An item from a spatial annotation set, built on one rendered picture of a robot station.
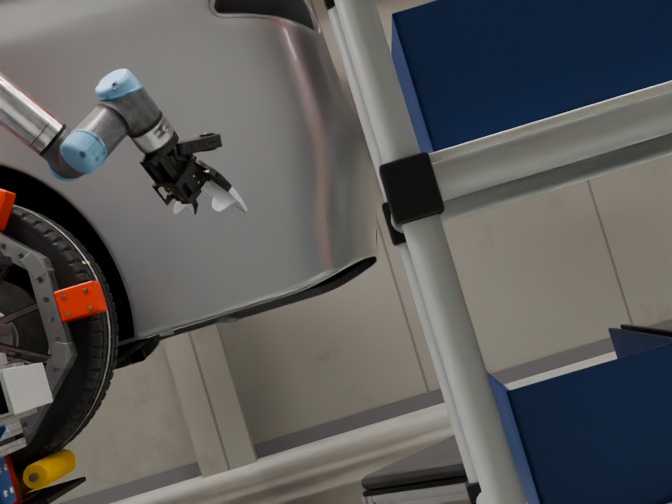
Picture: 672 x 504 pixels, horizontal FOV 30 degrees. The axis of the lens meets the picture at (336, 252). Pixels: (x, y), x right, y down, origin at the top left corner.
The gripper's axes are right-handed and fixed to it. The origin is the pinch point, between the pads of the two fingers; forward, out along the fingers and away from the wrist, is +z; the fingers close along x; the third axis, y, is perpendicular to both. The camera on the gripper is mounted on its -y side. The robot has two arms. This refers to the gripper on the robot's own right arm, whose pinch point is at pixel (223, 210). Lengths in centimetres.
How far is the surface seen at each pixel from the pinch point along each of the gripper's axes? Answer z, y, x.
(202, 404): 265, -133, -332
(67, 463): 43, 37, -60
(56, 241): 4, 4, -56
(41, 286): 5, 16, -50
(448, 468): 48, 20, 39
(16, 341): 33, 10, -99
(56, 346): 15, 25, -47
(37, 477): 33, 47, -50
